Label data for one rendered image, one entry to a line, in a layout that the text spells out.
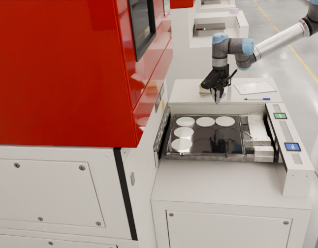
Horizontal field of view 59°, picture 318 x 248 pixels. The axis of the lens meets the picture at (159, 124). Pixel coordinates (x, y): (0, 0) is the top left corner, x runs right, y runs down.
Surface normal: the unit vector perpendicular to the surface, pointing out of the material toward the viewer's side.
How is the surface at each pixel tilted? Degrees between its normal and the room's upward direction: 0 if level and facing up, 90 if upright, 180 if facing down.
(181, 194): 0
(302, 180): 90
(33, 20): 90
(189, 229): 90
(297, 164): 0
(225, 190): 0
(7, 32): 90
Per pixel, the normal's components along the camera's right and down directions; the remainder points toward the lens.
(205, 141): -0.09, -0.86
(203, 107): -0.17, 0.51
